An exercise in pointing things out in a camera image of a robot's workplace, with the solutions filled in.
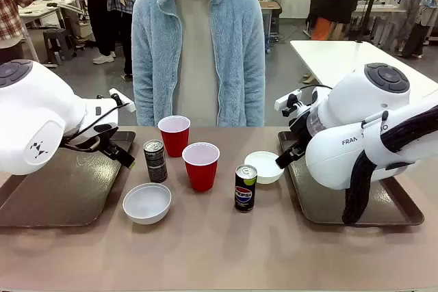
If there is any person in black trousers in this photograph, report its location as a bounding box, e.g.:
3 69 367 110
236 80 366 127
73 0 118 65

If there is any dark step stool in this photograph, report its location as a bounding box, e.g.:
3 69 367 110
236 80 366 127
42 28 77 64

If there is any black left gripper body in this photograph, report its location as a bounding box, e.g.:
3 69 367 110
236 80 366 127
94 122 120 156

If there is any person in red plaid shirt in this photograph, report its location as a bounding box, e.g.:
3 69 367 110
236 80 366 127
0 0 36 64

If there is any black Pepsi can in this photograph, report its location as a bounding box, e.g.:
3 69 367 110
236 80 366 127
234 164 258 214

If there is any red plastic cup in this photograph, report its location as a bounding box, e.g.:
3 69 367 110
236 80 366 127
181 142 221 193
157 115 192 159

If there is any person in blue fleece jacket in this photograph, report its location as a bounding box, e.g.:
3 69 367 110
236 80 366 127
131 0 267 128

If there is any white background table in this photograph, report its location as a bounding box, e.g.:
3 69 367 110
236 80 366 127
18 0 83 64

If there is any black tripod pole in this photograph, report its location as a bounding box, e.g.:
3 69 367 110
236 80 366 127
355 0 383 44

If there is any white plastic bowl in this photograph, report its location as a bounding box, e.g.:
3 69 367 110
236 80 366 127
123 183 172 226
244 150 285 185

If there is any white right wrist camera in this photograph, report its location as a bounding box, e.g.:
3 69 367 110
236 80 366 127
274 89 302 118

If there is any black grey drink can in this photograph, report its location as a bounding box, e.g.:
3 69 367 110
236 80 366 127
142 139 169 184

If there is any brown plastic tray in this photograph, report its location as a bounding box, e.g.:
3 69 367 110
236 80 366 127
0 130 137 228
276 130 426 227

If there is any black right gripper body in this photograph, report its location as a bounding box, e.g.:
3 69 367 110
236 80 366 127
289 107 313 152

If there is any black braided cable bundle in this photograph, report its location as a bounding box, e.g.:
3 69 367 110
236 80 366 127
342 103 438 226

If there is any person in light blue shirt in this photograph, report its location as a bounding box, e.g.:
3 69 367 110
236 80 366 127
396 0 438 59

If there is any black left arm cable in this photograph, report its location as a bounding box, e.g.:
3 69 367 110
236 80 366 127
60 101 131 153

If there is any large white table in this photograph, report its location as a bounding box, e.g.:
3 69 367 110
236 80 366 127
289 39 438 102

